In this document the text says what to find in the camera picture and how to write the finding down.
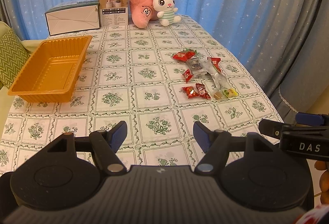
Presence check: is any brown candy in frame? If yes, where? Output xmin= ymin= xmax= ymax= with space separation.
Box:
xmin=213 ymin=91 xmax=224 ymax=100

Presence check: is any yellow green candy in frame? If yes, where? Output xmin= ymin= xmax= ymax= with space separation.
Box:
xmin=222 ymin=88 xmax=239 ymax=99

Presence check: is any dark red patterned candy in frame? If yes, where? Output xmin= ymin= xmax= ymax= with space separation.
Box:
xmin=195 ymin=83 xmax=211 ymax=100

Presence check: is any clear plastic snack wrapper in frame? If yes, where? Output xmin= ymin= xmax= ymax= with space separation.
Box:
xmin=205 ymin=58 xmax=230 ymax=90

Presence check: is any red square snack packet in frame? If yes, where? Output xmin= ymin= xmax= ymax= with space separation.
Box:
xmin=207 ymin=57 xmax=222 ymax=73

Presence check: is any clear sesame snack packet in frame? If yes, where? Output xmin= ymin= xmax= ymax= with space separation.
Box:
xmin=186 ymin=57 xmax=207 ymax=77

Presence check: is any large red snack packet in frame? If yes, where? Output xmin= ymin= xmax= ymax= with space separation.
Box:
xmin=172 ymin=50 xmax=196 ymax=62

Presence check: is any red foil candy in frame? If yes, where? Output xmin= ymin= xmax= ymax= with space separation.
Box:
xmin=182 ymin=86 xmax=199 ymax=99

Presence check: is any small red candy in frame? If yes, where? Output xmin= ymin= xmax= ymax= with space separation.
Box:
xmin=182 ymin=69 xmax=193 ymax=83

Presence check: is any person's right hand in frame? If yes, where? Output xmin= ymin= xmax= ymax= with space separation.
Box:
xmin=315 ymin=160 xmax=329 ymax=204

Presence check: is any floral white tablecloth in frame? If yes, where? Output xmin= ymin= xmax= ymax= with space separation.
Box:
xmin=1 ymin=15 xmax=280 ymax=173

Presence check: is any orange plastic tray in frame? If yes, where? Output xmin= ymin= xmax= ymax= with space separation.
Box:
xmin=8 ymin=35 xmax=92 ymax=103

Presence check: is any light green sofa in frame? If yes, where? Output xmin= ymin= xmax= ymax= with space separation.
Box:
xmin=0 ymin=20 xmax=48 ymax=137

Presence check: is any green zigzag cushion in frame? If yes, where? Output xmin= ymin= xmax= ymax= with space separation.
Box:
xmin=0 ymin=28 xmax=30 ymax=89

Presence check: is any white flat cardboard box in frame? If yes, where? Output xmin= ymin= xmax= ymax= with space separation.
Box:
xmin=45 ymin=0 xmax=100 ymax=36

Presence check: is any pink star plush toy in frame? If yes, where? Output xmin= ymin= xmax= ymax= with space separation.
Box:
xmin=129 ymin=0 xmax=158 ymax=29

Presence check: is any tall product box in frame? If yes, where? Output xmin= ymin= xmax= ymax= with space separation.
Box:
xmin=99 ymin=0 xmax=128 ymax=27

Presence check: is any grey side curtain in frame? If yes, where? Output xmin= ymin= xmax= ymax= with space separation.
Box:
xmin=243 ymin=0 xmax=321 ymax=123

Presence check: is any white bunny plush toy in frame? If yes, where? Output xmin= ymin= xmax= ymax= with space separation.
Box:
xmin=153 ymin=0 xmax=181 ymax=27

